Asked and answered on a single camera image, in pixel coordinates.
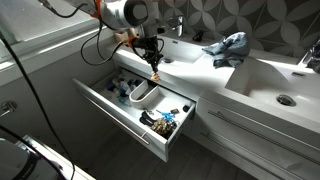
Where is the chrome right faucet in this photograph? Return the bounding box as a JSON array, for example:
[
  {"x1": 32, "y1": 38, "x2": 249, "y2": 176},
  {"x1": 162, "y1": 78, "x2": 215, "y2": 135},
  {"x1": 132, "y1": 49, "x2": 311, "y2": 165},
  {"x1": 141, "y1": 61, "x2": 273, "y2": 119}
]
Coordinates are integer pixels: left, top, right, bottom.
[{"x1": 301, "y1": 39, "x2": 320, "y2": 74}]

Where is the white curved drawer divider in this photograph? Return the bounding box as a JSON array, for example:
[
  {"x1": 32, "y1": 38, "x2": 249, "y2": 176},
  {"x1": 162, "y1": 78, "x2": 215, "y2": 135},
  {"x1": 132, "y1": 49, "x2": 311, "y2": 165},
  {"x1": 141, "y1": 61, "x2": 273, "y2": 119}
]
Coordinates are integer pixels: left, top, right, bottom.
[{"x1": 129, "y1": 80, "x2": 159, "y2": 109}]

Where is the chrome drawer handle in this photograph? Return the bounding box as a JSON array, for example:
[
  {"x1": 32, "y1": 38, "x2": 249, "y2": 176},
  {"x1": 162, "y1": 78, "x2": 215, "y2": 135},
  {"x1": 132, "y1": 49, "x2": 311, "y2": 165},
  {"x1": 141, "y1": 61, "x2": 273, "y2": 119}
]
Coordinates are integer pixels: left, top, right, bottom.
[
  {"x1": 207, "y1": 110, "x2": 320, "y2": 165},
  {"x1": 198, "y1": 132, "x2": 304, "y2": 180}
]

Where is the right sink drain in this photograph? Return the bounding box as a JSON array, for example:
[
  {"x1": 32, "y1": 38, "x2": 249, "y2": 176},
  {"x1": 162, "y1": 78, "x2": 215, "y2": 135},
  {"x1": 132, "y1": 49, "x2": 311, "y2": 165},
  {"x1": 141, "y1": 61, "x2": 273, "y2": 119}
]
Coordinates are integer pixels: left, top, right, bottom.
[{"x1": 276, "y1": 94, "x2": 296, "y2": 106}]

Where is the chrome left faucet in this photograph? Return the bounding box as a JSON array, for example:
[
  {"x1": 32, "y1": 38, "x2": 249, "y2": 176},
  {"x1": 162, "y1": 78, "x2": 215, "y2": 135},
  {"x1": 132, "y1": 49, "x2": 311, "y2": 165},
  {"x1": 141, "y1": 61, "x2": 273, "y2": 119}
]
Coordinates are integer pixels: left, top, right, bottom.
[{"x1": 168, "y1": 15, "x2": 184, "y2": 37}]

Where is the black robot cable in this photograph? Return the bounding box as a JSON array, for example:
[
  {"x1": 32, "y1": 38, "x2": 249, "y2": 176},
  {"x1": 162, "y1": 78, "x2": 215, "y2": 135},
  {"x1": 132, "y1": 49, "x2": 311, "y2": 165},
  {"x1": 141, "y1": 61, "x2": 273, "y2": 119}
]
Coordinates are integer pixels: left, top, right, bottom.
[{"x1": 0, "y1": 0, "x2": 134, "y2": 180}]

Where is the small black round item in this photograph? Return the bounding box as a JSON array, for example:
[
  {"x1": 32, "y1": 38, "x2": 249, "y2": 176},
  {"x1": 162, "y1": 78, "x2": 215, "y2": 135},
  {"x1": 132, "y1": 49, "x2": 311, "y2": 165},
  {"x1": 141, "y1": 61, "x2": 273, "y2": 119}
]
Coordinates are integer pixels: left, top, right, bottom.
[{"x1": 182, "y1": 105, "x2": 190, "y2": 112}]

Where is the chrome wall fixture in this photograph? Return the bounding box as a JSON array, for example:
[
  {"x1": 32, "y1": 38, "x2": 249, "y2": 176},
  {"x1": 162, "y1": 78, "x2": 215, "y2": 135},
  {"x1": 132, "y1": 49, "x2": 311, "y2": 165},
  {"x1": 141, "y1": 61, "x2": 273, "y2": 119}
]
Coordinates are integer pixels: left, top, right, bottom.
[{"x1": 0, "y1": 101, "x2": 17, "y2": 117}]

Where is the blue hair clip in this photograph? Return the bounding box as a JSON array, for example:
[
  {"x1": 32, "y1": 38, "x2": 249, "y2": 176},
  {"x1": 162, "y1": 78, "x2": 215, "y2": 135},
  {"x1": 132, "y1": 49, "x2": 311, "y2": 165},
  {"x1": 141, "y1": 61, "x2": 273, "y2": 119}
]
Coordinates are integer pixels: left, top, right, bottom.
[{"x1": 158, "y1": 111, "x2": 175, "y2": 121}]

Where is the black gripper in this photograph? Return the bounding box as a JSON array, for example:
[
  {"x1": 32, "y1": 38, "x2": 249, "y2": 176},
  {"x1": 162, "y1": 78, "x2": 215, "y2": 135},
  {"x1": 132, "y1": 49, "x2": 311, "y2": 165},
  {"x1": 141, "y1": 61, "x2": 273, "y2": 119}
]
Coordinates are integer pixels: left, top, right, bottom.
[{"x1": 131, "y1": 36, "x2": 164, "y2": 73}]

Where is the chrome upper drawer handle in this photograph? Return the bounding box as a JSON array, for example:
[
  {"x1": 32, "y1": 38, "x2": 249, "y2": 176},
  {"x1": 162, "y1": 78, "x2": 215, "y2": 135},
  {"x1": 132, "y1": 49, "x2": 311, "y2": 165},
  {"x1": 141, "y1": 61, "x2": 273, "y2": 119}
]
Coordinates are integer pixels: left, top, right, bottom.
[{"x1": 207, "y1": 110, "x2": 320, "y2": 165}]

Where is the closed white lower drawer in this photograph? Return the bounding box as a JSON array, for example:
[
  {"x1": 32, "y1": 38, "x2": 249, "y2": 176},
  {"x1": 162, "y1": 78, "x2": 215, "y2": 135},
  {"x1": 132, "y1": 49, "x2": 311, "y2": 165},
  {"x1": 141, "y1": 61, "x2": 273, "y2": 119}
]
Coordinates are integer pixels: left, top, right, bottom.
[{"x1": 192, "y1": 128, "x2": 320, "y2": 180}]

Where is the sink drain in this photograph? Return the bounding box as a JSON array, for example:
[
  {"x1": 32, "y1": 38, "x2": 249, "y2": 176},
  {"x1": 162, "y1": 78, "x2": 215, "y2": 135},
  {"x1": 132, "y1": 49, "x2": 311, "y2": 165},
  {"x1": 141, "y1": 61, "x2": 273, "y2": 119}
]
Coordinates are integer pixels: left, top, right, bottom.
[
  {"x1": 276, "y1": 94, "x2": 296, "y2": 106},
  {"x1": 163, "y1": 57, "x2": 174, "y2": 63}
]

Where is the chrome drawer handle bar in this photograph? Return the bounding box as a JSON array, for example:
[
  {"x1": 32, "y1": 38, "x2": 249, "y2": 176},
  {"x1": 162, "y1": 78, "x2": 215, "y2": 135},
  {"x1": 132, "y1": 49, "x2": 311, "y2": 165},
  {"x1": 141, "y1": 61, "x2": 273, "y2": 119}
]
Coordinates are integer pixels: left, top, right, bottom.
[{"x1": 85, "y1": 96, "x2": 150, "y2": 145}]

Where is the chrome lower drawer handle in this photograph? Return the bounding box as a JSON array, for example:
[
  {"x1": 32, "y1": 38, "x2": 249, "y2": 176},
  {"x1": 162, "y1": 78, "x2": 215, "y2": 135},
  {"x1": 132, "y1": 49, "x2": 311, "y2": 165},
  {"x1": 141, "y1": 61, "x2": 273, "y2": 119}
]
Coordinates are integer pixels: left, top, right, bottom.
[{"x1": 198, "y1": 132, "x2": 304, "y2": 180}]

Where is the toiletries pile in drawer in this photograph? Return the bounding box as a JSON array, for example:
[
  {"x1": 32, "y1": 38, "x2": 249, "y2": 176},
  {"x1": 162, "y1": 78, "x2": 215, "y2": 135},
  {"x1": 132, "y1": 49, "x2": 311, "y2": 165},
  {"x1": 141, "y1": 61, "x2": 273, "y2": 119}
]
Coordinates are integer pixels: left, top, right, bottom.
[{"x1": 106, "y1": 77, "x2": 142, "y2": 106}]

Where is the leopard print scrunchie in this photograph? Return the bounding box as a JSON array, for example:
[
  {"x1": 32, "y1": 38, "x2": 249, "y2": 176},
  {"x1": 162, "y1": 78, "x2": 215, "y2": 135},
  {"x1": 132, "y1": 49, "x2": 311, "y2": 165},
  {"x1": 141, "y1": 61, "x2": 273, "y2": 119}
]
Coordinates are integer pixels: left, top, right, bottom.
[{"x1": 151, "y1": 119, "x2": 172, "y2": 135}]

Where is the left sink drain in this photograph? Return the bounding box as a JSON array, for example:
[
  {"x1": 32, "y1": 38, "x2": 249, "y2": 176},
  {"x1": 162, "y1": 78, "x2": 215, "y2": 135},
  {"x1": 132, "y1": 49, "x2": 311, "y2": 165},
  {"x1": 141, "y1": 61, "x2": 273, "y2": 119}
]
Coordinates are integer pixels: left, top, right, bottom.
[{"x1": 163, "y1": 57, "x2": 174, "y2": 63}]

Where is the left tan cup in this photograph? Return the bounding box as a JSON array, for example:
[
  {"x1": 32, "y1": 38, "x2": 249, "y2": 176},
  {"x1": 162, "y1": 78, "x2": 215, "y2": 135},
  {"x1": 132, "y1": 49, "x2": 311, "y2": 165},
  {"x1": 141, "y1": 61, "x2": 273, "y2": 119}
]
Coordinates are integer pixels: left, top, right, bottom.
[{"x1": 114, "y1": 31, "x2": 129, "y2": 43}]

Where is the white double sink countertop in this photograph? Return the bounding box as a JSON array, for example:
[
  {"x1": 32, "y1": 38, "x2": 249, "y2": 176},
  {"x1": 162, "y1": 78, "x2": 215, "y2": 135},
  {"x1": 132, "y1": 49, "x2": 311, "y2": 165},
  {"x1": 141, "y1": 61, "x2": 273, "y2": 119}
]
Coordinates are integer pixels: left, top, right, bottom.
[{"x1": 107, "y1": 26, "x2": 320, "y2": 134}]

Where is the black hair accessory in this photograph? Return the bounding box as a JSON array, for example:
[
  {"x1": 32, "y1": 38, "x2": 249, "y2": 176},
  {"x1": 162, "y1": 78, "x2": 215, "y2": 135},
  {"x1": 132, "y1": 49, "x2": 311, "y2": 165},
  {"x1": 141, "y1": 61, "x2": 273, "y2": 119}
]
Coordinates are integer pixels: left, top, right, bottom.
[{"x1": 139, "y1": 112, "x2": 154, "y2": 126}]

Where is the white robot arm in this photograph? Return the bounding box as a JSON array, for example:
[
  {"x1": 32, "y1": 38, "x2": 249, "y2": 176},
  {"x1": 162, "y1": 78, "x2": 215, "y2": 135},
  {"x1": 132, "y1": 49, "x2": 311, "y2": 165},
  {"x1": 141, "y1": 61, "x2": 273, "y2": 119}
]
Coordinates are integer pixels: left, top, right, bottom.
[{"x1": 38, "y1": 0, "x2": 167, "y2": 73}]

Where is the blue grey towel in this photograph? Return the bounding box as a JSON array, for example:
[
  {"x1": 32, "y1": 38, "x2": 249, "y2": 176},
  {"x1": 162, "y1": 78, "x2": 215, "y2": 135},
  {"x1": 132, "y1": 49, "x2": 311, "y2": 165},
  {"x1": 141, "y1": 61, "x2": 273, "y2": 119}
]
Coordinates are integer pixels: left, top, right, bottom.
[{"x1": 203, "y1": 32, "x2": 250, "y2": 68}]

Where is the tan hair claw clip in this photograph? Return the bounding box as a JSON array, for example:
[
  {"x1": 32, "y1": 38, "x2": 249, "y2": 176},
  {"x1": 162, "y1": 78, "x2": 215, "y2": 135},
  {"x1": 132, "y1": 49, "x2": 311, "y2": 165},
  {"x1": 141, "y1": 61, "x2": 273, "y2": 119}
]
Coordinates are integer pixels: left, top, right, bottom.
[{"x1": 151, "y1": 73, "x2": 161, "y2": 82}]

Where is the chrome faucet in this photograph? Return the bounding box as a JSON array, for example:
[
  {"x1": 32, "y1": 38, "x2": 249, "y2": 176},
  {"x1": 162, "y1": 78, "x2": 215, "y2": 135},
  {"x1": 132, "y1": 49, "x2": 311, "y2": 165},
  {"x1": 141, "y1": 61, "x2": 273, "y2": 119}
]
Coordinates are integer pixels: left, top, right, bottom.
[
  {"x1": 168, "y1": 15, "x2": 184, "y2": 37},
  {"x1": 301, "y1": 39, "x2": 320, "y2": 74}
]

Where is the white toilet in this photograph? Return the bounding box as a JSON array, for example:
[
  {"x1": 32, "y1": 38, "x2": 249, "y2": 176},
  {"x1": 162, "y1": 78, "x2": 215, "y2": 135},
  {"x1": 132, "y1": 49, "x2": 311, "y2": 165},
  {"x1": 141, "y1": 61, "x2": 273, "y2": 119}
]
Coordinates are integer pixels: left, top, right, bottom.
[{"x1": 0, "y1": 135, "x2": 96, "y2": 180}]

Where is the black item behind sink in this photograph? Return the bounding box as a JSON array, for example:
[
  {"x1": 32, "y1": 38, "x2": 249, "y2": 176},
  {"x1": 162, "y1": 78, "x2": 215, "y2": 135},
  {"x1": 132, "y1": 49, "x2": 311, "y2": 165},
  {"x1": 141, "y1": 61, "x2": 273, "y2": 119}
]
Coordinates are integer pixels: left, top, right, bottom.
[{"x1": 192, "y1": 31, "x2": 204, "y2": 42}]

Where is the open white drawer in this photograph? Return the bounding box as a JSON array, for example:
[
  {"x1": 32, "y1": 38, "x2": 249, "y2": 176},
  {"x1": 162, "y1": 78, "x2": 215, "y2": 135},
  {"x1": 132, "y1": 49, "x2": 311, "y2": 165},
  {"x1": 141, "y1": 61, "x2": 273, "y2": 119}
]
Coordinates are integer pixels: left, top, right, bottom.
[{"x1": 73, "y1": 69, "x2": 195, "y2": 162}]

